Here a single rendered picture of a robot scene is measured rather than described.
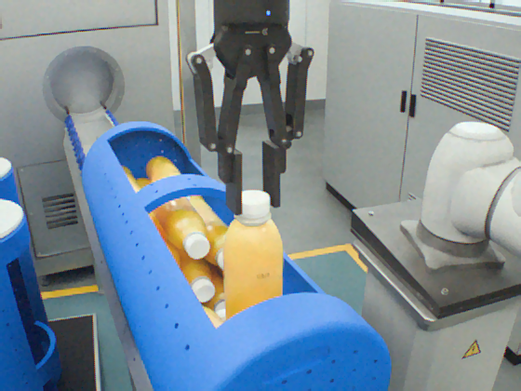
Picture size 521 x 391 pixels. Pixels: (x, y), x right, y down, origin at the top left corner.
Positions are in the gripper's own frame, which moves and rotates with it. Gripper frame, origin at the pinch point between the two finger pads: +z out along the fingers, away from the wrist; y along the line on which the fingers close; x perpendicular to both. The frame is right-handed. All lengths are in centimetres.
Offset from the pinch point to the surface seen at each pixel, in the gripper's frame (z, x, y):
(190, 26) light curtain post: -6, -130, -34
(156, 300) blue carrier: 18.0, -7.7, 10.5
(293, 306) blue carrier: 12.9, 7.0, -1.6
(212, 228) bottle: 21.0, -29.2, -5.1
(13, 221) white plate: 32, -73, 32
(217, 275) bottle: 32.1, -30.9, -6.1
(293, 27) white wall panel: 26, -473, -265
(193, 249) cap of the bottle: 20.1, -22.1, 0.9
